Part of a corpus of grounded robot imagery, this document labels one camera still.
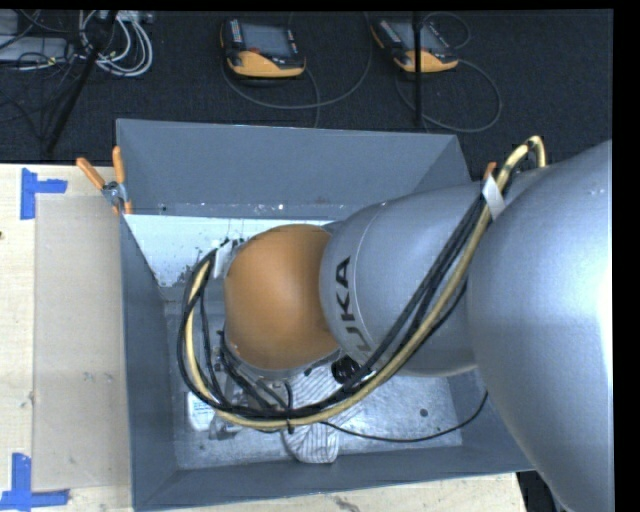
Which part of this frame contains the pale wood flat board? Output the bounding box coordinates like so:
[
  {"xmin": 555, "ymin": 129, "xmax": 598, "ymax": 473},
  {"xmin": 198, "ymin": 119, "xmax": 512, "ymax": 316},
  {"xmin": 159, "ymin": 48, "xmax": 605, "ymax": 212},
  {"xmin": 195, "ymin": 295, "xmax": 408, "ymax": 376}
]
[{"xmin": 30, "ymin": 191, "xmax": 133, "ymax": 494}]

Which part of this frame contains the white printed packet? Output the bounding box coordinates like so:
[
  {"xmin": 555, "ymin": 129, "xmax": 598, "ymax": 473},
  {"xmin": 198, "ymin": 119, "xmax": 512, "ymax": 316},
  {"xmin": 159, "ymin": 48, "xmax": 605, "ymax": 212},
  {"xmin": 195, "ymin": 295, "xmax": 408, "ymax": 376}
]
[{"xmin": 186, "ymin": 390, "xmax": 217, "ymax": 432}]

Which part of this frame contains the grey metal bin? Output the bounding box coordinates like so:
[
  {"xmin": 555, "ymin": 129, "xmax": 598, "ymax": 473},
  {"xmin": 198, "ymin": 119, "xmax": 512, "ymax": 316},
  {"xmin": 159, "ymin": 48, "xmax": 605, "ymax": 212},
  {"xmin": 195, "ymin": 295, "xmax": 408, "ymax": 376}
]
[{"xmin": 115, "ymin": 117, "xmax": 537, "ymax": 512}]

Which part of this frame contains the white striped cloth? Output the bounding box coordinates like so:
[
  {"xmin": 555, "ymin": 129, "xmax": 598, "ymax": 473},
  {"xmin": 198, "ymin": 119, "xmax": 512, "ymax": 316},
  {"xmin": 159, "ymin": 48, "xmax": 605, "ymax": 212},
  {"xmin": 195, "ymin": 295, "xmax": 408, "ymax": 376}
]
[{"xmin": 277, "ymin": 368, "xmax": 374, "ymax": 466}]

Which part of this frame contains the black cylinder on white bracket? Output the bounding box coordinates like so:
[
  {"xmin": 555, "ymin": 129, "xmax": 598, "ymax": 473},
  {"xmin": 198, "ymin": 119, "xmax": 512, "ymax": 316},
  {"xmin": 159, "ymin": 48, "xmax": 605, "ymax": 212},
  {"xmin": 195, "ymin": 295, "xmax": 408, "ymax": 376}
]
[{"xmin": 330, "ymin": 353, "xmax": 375, "ymax": 389}]

